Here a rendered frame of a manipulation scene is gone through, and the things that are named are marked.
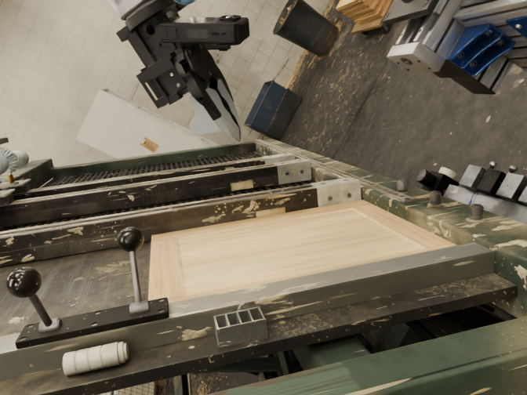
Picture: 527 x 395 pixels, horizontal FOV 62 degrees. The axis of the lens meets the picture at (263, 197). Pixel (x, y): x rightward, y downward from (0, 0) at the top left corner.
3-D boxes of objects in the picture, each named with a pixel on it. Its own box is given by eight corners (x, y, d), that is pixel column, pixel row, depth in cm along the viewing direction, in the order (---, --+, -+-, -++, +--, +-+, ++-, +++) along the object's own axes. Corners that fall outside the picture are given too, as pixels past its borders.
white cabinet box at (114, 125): (271, 175, 502) (99, 88, 440) (248, 219, 509) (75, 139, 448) (260, 165, 559) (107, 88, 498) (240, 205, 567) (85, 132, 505)
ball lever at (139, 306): (153, 313, 61) (140, 222, 64) (125, 319, 60) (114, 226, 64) (155, 314, 64) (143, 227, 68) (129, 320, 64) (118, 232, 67)
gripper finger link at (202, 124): (213, 154, 66) (179, 99, 63) (245, 138, 63) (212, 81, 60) (206, 162, 63) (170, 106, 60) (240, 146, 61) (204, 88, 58)
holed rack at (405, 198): (416, 201, 101) (416, 198, 101) (405, 202, 100) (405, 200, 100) (259, 139, 258) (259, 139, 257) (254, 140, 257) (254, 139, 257)
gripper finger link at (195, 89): (219, 114, 63) (185, 59, 60) (228, 108, 62) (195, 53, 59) (208, 125, 59) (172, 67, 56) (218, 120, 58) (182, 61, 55)
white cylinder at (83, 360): (65, 381, 56) (129, 367, 58) (59, 361, 55) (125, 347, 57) (69, 367, 59) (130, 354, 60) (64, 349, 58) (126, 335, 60)
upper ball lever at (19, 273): (67, 340, 60) (34, 282, 51) (37, 346, 59) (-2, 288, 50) (68, 317, 63) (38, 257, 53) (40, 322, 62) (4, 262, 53)
